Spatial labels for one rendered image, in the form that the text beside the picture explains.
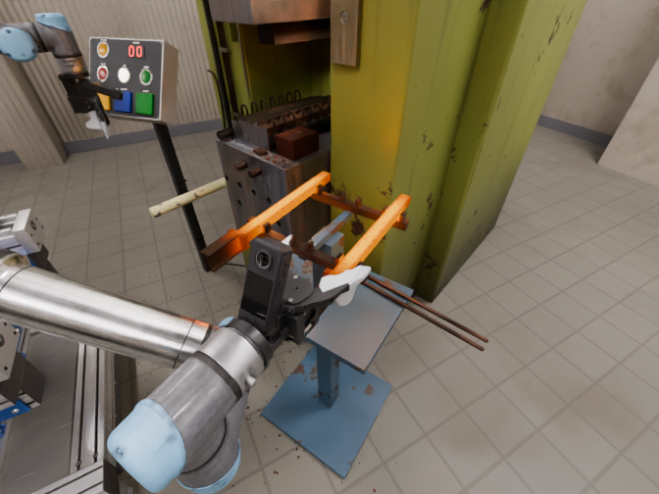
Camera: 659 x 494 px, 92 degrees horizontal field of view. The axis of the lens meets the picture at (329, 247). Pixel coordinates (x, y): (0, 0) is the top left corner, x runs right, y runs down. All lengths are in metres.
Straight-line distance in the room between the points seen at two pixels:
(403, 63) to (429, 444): 1.30
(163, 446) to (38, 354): 1.44
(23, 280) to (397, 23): 0.86
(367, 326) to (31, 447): 1.16
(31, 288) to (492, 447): 1.46
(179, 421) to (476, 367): 1.47
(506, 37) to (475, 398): 1.34
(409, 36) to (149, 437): 0.87
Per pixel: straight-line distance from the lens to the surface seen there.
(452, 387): 1.60
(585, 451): 1.72
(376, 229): 0.70
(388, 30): 0.93
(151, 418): 0.37
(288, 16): 1.14
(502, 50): 1.28
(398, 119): 0.94
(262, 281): 0.39
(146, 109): 1.47
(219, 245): 0.67
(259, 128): 1.15
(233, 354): 0.38
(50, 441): 1.51
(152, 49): 1.51
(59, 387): 1.62
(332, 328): 0.84
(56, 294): 0.54
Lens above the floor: 1.35
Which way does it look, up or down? 40 degrees down
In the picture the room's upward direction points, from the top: straight up
